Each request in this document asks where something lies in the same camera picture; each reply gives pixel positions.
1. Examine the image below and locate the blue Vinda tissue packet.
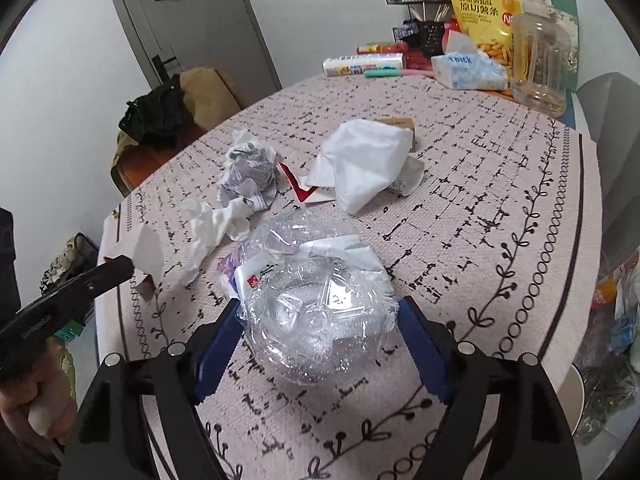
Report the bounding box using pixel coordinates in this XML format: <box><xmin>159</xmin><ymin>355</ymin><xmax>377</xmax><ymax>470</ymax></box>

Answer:
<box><xmin>216</xmin><ymin>248</ymin><xmax>250</xmax><ymax>301</ymax></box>

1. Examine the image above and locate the clear plastic bag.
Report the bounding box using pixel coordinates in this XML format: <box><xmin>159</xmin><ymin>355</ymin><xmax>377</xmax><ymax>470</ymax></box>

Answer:
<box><xmin>238</xmin><ymin>209</ymin><xmax>398</xmax><ymax>386</ymax></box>

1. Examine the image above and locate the clear trash bag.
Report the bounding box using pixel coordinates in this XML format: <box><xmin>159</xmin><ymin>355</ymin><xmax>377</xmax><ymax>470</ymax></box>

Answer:
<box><xmin>575</xmin><ymin>252</ymin><xmax>639</xmax><ymax>445</ymax></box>

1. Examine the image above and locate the person's left hand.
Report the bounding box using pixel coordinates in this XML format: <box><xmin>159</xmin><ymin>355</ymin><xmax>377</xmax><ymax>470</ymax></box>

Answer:
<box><xmin>1</xmin><ymin>341</ymin><xmax>77</xmax><ymax>446</ymax></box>

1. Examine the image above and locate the white torn paper piece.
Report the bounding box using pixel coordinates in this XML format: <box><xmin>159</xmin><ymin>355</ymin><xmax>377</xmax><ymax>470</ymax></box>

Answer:
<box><xmin>103</xmin><ymin>223</ymin><xmax>164</xmax><ymax>302</ymax></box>

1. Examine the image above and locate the round beige stool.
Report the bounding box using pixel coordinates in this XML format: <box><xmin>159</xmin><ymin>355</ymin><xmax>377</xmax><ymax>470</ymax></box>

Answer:
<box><xmin>556</xmin><ymin>364</ymin><xmax>586</xmax><ymax>434</ymax></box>

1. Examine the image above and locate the pink patterned tablecloth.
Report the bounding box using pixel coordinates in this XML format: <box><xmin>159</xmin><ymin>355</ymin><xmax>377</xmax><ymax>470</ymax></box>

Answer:
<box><xmin>96</xmin><ymin>75</ymin><xmax>601</xmax><ymax>479</ymax></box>

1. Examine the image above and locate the crumpled printed paper ball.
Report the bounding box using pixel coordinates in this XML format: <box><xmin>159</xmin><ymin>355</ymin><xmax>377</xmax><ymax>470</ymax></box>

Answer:
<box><xmin>218</xmin><ymin>129</ymin><xmax>278</xmax><ymax>212</ymax></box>

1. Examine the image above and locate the red white paper wrapper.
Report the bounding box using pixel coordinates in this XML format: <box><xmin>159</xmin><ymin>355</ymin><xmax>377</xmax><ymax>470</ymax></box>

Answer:
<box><xmin>278</xmin><ymin>160</ymin><xmax>335</xmax><ymax>205</ymax></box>

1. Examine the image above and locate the large white tissue paper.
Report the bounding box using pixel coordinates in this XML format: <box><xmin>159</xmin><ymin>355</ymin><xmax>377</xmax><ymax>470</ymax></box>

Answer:
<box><xmin>305</xmin><ymin>119</ymin><xmax>425</xmax><ymax>214</ymax></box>

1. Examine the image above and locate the small brown cardboard box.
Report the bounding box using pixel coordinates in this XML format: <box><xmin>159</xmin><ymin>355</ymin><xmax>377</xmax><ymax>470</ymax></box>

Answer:
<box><xmin>375</xmin><ymin>117</ymin><xmax>418</xmax><ymax>153</ymax></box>

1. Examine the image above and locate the wooden chair with clothes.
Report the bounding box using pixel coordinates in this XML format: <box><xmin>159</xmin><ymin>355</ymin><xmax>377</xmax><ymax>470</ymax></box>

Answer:
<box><xmin>111</xmin><ymin>67</ymin><xmax>250</xmax><ymax>196</ymax></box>

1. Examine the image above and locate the teal pink marker pen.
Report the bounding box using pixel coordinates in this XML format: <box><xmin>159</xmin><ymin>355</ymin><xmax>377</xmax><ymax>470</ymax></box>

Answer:
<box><xmin>363</xmin><ymin>68</ymin><xmax>435</xmax><ymax>79</ymax></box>

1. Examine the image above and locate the blue white tissue pack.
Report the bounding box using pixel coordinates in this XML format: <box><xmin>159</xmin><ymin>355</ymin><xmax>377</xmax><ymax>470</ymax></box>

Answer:
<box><xmin>431</xmin><ymin>30</ymin><xmax>509</xmax><ymax>91</ymax></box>

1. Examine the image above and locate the white cling film roll box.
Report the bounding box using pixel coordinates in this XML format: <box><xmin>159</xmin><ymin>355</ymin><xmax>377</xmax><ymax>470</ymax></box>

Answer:
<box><xmin>322</xmin><ymin>53</ymin><xmax>405</xmax><ymax>77</ymax></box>

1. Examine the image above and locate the grey upholstered chair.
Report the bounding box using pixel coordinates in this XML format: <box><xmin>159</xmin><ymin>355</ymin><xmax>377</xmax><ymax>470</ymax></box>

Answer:
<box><xmin>577</xmin><ymin>73</ymin><xmax>640</xmax><ymax>274</ymax></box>

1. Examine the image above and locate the red snack package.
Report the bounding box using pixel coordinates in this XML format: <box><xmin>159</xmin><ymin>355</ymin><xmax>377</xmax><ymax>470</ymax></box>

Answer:
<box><xmin>356</xmin><ymin>41</ymin><xmax>409</xmax><ymax>55</ymax></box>

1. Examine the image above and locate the black pen holder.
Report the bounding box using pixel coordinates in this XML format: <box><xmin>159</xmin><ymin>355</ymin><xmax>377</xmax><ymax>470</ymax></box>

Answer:
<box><xmin>418</xmin><ymin>21</ymin><xmax>446</xmax><ymax>58</ymax></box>

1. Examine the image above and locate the grey door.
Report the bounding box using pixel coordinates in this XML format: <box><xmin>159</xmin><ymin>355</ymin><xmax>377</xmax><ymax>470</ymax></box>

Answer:
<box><xmin>112</xmin><ymin>0</ymin><xmax>282</xmax><ymax>103</ymax></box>

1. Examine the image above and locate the clear plastic jar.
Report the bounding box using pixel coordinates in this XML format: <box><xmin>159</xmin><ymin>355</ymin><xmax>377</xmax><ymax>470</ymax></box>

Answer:
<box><xmin>510</xmin><ymin>0</ymin><xmax>572</xmax><ymax>118</ymax></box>

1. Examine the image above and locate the yellow snack bag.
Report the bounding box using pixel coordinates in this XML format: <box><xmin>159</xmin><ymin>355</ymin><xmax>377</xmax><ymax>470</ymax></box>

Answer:
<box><xmin>451</xmin><ymin>0</ymin><xmax>522</xmax><ymax>82</ymax></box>

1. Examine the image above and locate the green white box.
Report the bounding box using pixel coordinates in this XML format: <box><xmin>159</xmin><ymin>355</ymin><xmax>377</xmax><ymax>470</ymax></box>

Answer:
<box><xmin>550</xmin><ymin>0</ymin><xmax>579</xmax><ymax>91</ymax></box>

